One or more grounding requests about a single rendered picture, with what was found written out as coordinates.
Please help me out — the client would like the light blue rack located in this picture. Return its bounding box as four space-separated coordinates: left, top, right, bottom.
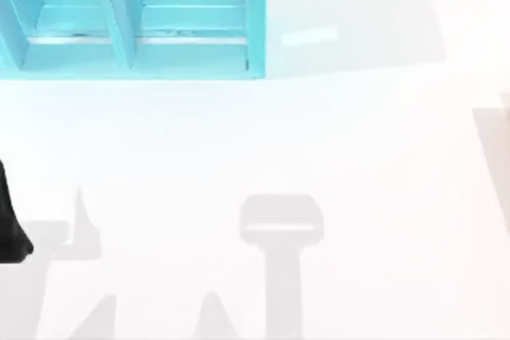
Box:
0 0 267 80

